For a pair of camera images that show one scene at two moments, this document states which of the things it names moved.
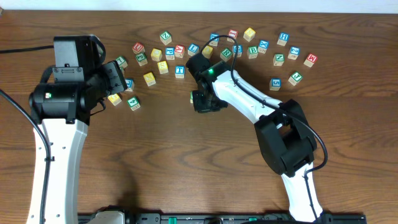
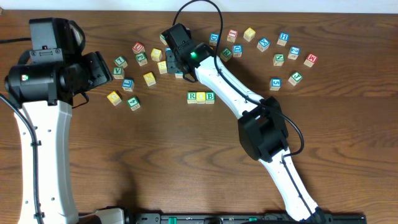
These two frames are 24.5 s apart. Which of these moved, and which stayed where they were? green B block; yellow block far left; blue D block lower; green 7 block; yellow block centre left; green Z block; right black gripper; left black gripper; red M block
Moved: right black gripper; green B block; left black gripper
Stayed: blue D block lower; red M block; yellow block centre left; green 7 block; yellow block far left; green Z block
